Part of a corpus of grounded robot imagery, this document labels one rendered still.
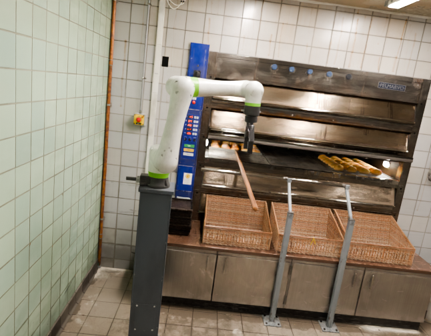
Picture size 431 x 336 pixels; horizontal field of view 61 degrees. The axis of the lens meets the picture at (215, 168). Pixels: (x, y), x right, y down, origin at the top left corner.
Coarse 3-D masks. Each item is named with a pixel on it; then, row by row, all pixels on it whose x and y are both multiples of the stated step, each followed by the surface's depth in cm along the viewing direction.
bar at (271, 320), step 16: (256, 176) 297; (272, 176) 298; (288, 192) 293; (288, 208) 287; (288, 224) 283; (352, 224) 283; (288, 240) 286; (336, 288) 295; (272, 304) 298; (336, 304) 298; (272, 320) 301
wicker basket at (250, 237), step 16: (208, 208) 335; (224, 208) 336; (240, 208) 336; (208, 224) 335; (224, 224) 336; (240, 224) 336; (256, 224) 337; (208, 240) 296; (224, 240) 296; (240, 240) 309; (256, 240) 297
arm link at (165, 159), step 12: (180, 84) 190; (192, 84) 193; (180, 96) 191; (192, 96) 196; (180, 108) 193; (168, 120) 195; (180, 120) 195; (168, 132) 195; (180, 132) 197; (168, 144) 196; (156, 156) 199; (168, 156) 196; (156, 168) 200; (168, 168) 198
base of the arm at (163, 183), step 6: (144, 174) 220; (132, 180) 218; (138, 180) 217; (144, 180) 216; (150, 180) 217; (156, 180) 215; (162, 180) 216; (168, 180) 221; (150, 186) 215; (156, 186) 214; (162, 186) 215; (168, 186) 219
